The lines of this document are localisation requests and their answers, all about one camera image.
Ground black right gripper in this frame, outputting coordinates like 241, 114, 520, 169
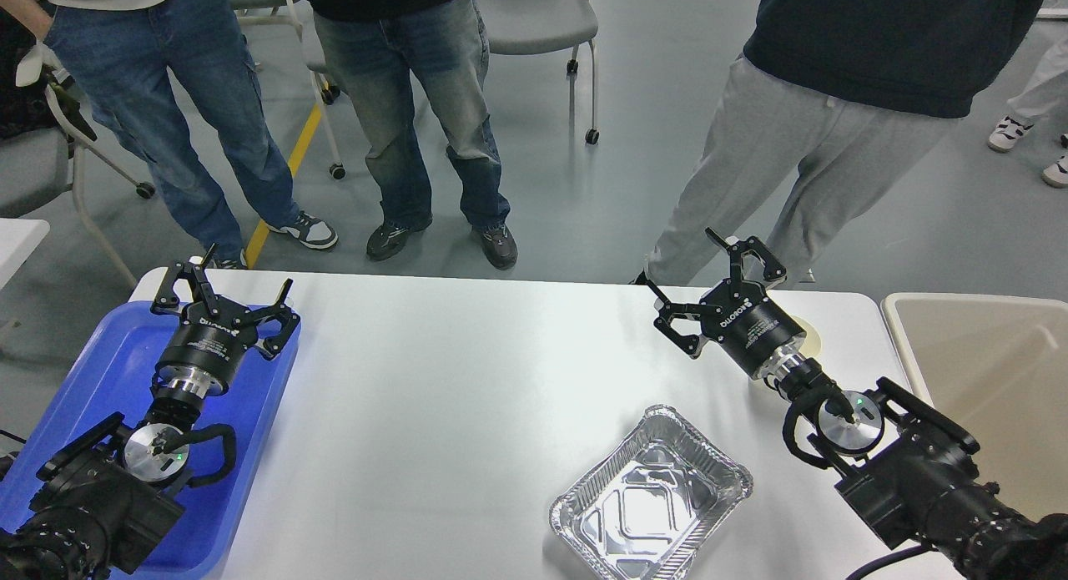
643, 228, 808, 380

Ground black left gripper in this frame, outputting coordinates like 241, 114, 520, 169
150, 242, 300, 395

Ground white paper cup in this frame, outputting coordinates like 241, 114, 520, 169
778, 316, 823, 371

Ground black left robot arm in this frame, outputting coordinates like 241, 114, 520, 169
3, 261, 300, 579

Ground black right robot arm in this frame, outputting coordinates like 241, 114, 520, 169
637, 229, 1067, 579

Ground blue plastic tray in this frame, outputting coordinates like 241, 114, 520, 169
1, 301, 300, 579

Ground white side table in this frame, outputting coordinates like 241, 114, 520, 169
0, 218, 50, 289

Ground aluminium foil tray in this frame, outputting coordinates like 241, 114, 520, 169
548, 405, 753, 579

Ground person in grey sweatpants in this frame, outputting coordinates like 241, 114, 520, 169
637, 0, 1045, 287

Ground grey chair left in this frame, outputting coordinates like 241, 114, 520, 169
1, 43, 155, 287

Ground person in blue jeans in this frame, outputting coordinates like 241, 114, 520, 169
3, 0, 337, 269

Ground beige plastic bin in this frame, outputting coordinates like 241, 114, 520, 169
882, 292, 1067, 519

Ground grey chair behind legs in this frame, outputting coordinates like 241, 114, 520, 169
224, 0, 348, 181

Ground person in faded jeans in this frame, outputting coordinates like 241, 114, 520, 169
290, 0, 519, 271

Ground grey chair centre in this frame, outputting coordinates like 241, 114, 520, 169
476, 0, 600, 145

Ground person in white sneakers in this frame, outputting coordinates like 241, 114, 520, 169
985, 38, 1067, 154

